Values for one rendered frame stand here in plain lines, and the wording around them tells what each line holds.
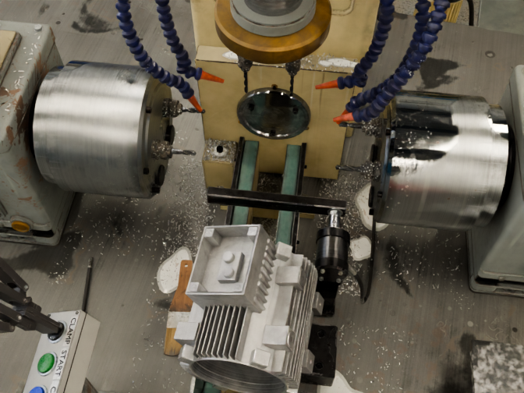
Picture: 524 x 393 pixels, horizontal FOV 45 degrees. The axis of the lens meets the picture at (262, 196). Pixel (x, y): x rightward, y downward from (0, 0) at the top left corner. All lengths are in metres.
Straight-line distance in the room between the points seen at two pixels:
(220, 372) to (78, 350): 0.24
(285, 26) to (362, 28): 0.34
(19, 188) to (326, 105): 0.60
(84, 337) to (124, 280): 0.34
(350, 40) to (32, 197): 0.68
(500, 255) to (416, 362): 0.26
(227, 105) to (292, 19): 0.37
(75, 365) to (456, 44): 1.26
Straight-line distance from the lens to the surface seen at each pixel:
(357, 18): 1.25
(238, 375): 1.10
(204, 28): 1.31
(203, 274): 1.01
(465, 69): 1.74
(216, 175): 1.38
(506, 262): 1.28
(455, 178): 1.10
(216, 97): 1.27
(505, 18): 3.19
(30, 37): 1.29
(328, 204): 1.14
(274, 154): 1.39
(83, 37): 1.80
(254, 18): 0.96
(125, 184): 1.16
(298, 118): 1.27
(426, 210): 1.13
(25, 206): 1.31
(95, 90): 1.15
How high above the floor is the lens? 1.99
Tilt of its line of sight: 58 degrees down
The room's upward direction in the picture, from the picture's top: straight up
